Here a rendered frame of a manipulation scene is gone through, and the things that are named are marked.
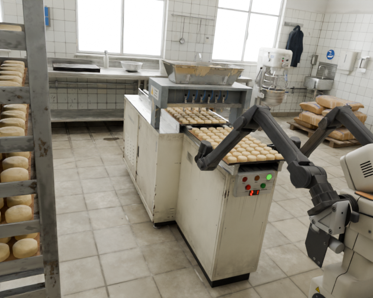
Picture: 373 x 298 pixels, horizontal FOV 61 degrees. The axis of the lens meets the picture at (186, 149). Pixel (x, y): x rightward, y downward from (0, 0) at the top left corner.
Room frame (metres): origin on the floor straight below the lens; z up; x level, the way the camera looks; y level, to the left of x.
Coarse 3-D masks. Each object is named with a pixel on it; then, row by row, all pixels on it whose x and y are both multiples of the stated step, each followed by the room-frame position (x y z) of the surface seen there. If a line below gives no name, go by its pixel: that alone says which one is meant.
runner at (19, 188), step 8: (0, 184) 0.51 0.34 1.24; (8, 184) 0.52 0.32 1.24; (16, 184) 0.52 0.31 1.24; (24, 184) 0.53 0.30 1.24; (32, 184) 0.53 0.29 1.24; (0, 192) 0.51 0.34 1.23; (8, 192) 0.52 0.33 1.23; (16, 192) 0.52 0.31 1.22; (24, 192) 0.53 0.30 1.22; (32, 192) 0.53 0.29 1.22
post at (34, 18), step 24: (24, 0) 0.51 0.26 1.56; (24, 24) 0.51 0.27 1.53; (48, 96) 0.52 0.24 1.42; (48, 120) 0.52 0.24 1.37; (48, 144) 0.52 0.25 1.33; (48, 168) 0.52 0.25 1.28; (48, 192) 0.52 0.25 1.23; (48, 216) 0.52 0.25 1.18; (48, 240) 0.52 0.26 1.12; (48, 264) 0.51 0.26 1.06; (48, 288) 0.51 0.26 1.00
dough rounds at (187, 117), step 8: (168, 112) 2.50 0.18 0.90; (176, 112) 2.45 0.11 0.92; (184, 112) 2.47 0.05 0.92; (192, 112) 2.53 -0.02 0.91; (200, 112) 2.56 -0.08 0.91; (208, 112) 2.55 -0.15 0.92; (176, 120) 2.29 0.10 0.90; (184, 120) 2.24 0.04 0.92; (192, 120) 2.27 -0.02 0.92; (200, 120) 2.29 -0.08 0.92; (208, 120) 2.31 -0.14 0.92; (216, 120) 2.33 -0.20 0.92; (224, 120) 2.36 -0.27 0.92
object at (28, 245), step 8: (0, 240) 0.58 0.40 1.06; (8, 240) 0.60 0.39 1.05; (16, 240) 0.61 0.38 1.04; (24, 240) 0.59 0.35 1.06; (32, 240) 0.59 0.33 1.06; (0, 248) 0.55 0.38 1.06; (8, 248) 0.56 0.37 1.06; (16, 248) 0.56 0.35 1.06; (24, 248) 0.56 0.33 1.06; (32, 248) 0.56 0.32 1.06; (0, 256) 0.53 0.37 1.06; (8, 256) 0.55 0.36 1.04; (16, 256) 0.55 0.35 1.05; (24, 256) 0.55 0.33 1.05; (32, 256) 0.56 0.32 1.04
